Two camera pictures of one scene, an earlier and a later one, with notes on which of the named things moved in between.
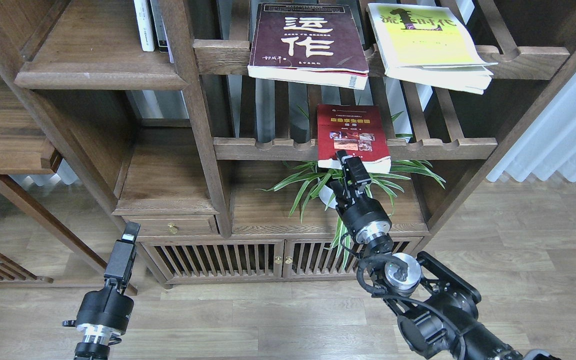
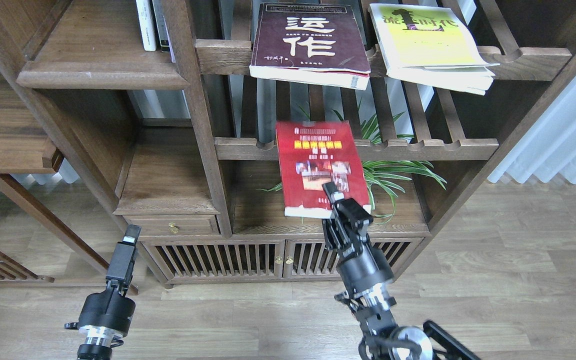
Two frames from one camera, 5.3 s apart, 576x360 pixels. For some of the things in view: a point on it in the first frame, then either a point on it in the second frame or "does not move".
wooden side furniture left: [8, 135] does not move
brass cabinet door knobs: [278, 260] does not move
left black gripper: [103, 316] does not move
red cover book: [358, 129] -> [313, 153]
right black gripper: [366, 217] -> [359, 265]
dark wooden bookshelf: [224, 181] does not move
